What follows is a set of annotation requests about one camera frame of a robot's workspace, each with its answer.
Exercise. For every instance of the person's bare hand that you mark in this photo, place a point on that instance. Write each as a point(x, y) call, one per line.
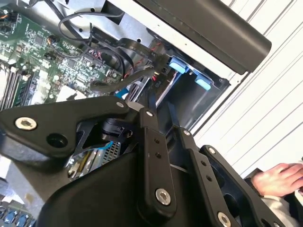
point(277, 179)

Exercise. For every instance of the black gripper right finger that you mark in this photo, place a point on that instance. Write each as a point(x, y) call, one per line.
point(201, 172)

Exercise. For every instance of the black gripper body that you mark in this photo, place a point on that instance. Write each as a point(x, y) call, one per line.
point(99, 201)

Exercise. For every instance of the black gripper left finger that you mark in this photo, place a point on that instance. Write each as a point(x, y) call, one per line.
point(59, 118)

